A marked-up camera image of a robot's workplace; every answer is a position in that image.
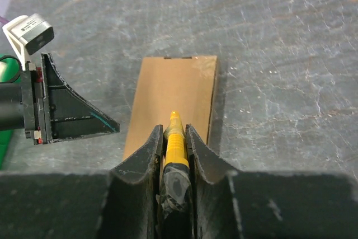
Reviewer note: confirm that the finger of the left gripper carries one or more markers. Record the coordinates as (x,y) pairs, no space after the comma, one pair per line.
(66,114)

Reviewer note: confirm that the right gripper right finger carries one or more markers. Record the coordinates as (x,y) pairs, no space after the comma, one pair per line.
(230,203)

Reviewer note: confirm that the green plastic basket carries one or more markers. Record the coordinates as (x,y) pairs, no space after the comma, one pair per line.
(11,112)

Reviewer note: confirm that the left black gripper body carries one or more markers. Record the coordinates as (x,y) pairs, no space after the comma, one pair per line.
(23,100)

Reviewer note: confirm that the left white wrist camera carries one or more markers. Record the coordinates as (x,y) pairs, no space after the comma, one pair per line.
(27,35)

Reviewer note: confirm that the yellow utility knife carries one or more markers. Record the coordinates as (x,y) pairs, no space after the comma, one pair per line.
(175,190)

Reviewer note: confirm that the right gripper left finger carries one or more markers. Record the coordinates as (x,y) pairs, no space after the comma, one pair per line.
(117,203)

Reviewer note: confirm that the brown cardboard box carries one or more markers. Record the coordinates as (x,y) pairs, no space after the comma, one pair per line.
(182,86)

